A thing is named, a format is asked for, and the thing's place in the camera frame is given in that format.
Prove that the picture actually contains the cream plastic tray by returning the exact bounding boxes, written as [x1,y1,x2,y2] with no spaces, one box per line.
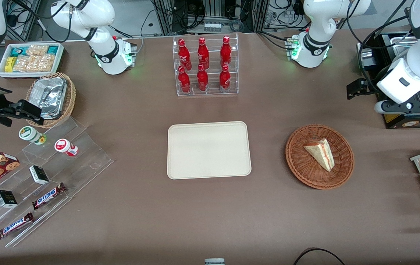
[167,121,252,180]

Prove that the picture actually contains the clear acrylic step display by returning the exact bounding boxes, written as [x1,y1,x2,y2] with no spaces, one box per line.
[0,117,114,248]

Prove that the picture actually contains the black looped floor cable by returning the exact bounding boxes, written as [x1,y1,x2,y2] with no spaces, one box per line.
[292,247,346,265]

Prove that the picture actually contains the white snack bin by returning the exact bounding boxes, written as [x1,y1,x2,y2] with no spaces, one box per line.
[0,43,65,79]

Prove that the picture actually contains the silver foil container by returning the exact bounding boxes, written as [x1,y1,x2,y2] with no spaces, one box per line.
[30,77,68,120]

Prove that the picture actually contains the Snickers chocolate bar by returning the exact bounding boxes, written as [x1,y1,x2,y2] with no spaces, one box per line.
[0,212,35,240]
[32,183,67,211]

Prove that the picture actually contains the small rice cracker bag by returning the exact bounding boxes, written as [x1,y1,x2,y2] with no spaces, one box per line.
[26,45,49,57]

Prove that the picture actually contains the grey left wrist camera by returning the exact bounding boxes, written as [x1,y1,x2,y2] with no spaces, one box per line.
[374,100,420,114]

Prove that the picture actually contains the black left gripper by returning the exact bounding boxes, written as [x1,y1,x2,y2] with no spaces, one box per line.
[346,78,378,100]

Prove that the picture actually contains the red lid yogurt cup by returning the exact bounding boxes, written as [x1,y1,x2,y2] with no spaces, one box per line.
[54,138,79,157]

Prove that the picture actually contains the clear acrylic bottle rack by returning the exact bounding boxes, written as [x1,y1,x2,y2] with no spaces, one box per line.
[172,33,239,97]

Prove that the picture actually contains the large rice cracker bag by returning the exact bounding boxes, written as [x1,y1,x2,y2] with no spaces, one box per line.
[13,54,55,73]

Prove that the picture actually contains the green lid yogurt cup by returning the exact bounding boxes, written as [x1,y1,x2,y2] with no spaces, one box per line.
[18,126,47,145]

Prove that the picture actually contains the brown round wicker basket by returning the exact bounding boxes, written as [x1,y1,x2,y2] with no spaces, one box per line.
[285,124,355,190]

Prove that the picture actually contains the light oval wicker basket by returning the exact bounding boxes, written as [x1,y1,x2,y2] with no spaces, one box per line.
[25,72,76,129]

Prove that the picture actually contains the black metal appliance box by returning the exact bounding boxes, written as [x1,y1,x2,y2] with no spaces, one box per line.
[356,32,420,130]

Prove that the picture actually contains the aluminium equipment frame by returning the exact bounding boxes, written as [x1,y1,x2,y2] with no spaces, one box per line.
[150,0,270,36]

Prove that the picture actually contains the small black white box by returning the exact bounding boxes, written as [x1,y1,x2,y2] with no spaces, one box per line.
[29,165,50,185]
[0,190,18,209]

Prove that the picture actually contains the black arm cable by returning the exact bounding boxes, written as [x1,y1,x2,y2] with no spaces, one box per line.
[345,0,420,93]

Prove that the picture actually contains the triangle sandwich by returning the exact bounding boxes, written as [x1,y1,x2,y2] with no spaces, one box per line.
[303,138,335,173]

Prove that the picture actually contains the red cola bottle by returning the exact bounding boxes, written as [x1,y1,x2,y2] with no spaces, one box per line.
[178,39,192,71]
[197,37,210,70]
[196,64,209,92]
[178,66,192,94]
[220,36,232,68]
[218,64,231,93]

